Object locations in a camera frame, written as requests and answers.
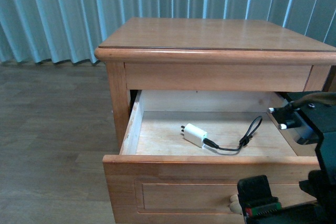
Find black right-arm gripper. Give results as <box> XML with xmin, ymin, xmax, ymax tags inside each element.
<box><xmin>237</xmin><ymin>91</ymin><xmax>335</xmax><ymax>223</ymax></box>

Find wooden drawer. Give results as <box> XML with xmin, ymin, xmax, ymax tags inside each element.
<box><xmin>103</xmin><ymin>90</ymin><xmax>319</xmax><ymax>223</ymax></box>

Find white charger with black cable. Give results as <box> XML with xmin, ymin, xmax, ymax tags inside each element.
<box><xmin>181</xmin><ymin>115</ymin><xmax>263</xmax><ymax>152</ymax></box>

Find wooden nightstand cabinet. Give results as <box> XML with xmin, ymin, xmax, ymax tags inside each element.
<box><xmin>94</xmin><ymin>18</ymin><xmax>335</xmax><ymax>145</ymax></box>

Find light blue pleated curtain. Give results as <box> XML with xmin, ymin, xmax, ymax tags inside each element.
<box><xmin>1</xmin><ymin>0</ymin><xmax>335</xmax><ymax>63</ymax></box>

